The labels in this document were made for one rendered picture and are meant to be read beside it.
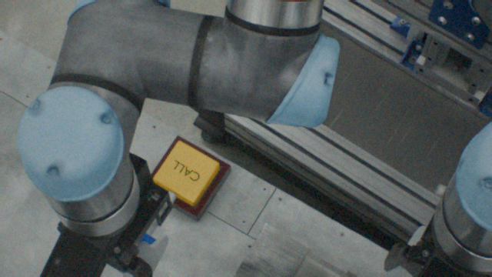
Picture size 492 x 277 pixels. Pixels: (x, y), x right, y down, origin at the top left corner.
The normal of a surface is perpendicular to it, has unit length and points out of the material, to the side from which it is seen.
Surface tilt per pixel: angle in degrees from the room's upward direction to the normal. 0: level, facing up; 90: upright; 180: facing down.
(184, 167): 0
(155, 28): 5
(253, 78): 46
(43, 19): 0
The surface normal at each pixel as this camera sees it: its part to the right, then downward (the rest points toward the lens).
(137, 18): 0.05, -0.62
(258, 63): -0.24, 0.40
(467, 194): -0.94, 0.30
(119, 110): 0.71, -0.10
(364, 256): 0.00, -0.37
